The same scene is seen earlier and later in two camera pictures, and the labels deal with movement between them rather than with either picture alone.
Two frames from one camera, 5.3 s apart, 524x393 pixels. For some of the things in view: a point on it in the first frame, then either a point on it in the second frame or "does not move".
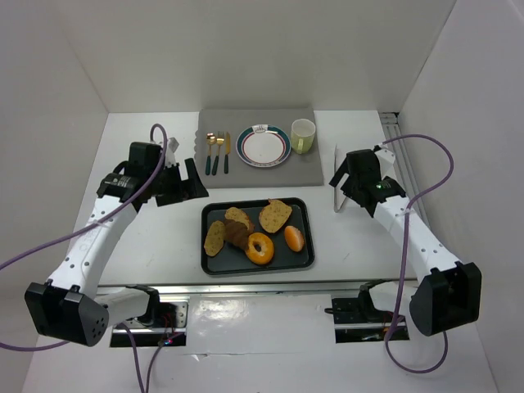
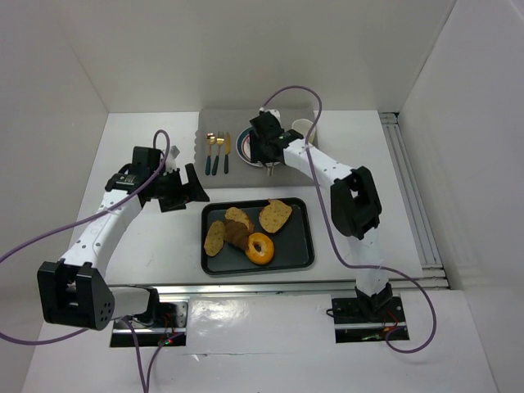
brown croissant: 236,232 does not move
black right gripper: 352,180 to 268,153
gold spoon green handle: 210,140 does not move
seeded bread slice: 273,215 does not move
